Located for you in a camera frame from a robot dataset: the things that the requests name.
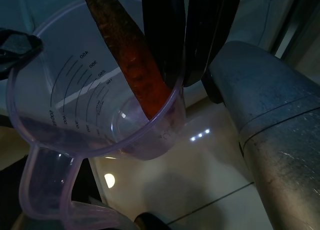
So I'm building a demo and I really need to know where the grey robot leg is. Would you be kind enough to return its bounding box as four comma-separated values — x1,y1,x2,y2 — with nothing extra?
201,40,320,230

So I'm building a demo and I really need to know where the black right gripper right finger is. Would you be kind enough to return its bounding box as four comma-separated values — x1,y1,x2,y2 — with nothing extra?
183,0,244,88

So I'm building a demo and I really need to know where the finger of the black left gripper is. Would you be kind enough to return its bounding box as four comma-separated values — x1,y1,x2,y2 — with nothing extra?
0,27,44,81

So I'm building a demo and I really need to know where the pink transparent measuring jug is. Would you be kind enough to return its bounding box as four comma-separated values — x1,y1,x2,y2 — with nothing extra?
6,1,187,230

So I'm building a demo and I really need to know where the orange carrot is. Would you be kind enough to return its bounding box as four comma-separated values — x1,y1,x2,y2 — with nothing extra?
81,0,174,121

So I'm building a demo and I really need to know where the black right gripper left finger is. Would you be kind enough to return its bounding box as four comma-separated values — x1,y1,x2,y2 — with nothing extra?
140,0,186,90

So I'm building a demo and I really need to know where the black robot foot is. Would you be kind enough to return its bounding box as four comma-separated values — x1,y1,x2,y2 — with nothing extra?
134,211,172,230

